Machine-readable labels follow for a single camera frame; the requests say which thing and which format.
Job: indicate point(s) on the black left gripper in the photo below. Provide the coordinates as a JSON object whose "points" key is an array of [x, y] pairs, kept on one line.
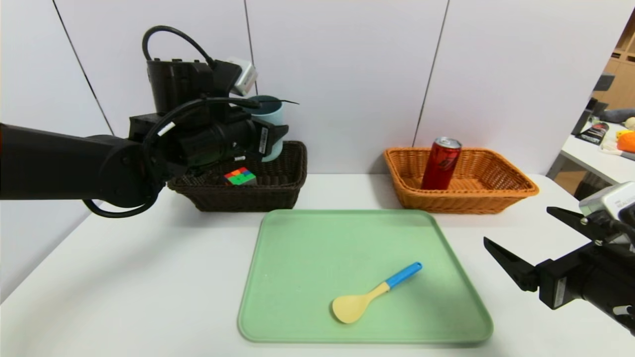
{"points": [[264, 138]]}

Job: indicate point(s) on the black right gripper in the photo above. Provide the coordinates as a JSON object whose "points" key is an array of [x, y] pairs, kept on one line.
{"points": [[556, 286]]}

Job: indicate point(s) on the blue-grey plastic cup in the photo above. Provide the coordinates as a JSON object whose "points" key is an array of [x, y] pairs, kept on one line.
{"points": [[273, 115]]}

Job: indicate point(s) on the multicoloured puzzle cube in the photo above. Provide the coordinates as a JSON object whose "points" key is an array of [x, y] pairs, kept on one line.
{"points": [[240, 177]]}

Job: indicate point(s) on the red soda can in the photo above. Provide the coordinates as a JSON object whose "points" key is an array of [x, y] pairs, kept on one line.
{"points": [[440, 166]]}

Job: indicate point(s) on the orange wicker basket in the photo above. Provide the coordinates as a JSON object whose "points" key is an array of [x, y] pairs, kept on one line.
{"points": [[476, 198]]}

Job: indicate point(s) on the dark brown wicker basket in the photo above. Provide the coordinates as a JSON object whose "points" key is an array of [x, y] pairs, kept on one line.
{"points": [[248, 198]]}

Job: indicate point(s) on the dark round bin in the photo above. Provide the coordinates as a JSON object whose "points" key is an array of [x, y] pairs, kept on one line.
{"points": [[593, 186]]}

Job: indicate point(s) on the white side table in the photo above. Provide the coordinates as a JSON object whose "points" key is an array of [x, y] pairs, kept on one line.
{"points": [[595, 161]]}

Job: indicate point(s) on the black red box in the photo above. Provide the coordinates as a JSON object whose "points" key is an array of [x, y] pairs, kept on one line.
{"points": [[594, 134]]}

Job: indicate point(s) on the orange plush toy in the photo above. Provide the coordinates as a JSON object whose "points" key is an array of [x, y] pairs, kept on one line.
{"points": [[627, 144]]}

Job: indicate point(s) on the small yellow toy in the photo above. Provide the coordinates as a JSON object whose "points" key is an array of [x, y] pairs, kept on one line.
{"points": [[622, 134]]}

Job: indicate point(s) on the light green plastic tray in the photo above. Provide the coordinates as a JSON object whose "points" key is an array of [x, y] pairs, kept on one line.
{"points": [[307, 258]]}

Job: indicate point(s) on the grey plush toy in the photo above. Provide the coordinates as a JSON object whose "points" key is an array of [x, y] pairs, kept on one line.
{"points": [[617, 116]]}

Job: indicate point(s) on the cream round toy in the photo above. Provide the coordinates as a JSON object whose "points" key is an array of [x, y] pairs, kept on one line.
{"points": [[630, 124]]}

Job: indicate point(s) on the black office chair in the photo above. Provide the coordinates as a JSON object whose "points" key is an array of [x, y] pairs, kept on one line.
{"points": [[603, 82]]}

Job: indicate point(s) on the wooden shelf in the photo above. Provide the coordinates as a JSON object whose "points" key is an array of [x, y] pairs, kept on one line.
{"points": [[622, 74]]}

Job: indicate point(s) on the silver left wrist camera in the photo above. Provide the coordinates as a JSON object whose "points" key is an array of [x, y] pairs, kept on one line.
{"points": [[245, 77]]}

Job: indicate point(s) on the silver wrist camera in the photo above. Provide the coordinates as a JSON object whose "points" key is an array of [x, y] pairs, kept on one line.
{"points": [[245, 77], [612, 201]]}

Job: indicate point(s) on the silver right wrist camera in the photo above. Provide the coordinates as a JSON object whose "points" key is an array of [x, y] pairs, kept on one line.
{"points": [[612, 201]]}

